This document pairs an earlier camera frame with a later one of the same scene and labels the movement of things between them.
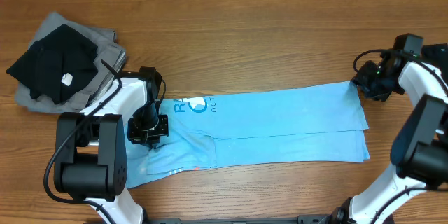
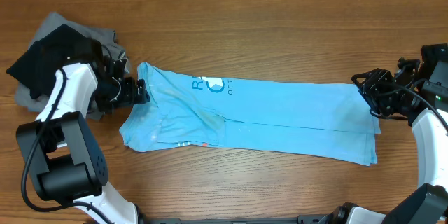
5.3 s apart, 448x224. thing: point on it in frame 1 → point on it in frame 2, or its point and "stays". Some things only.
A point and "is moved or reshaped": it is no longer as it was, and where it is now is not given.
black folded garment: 56,66 stays
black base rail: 304,219 stays
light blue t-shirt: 313,124 is moved or reshaped
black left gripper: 136,136 → 130,96
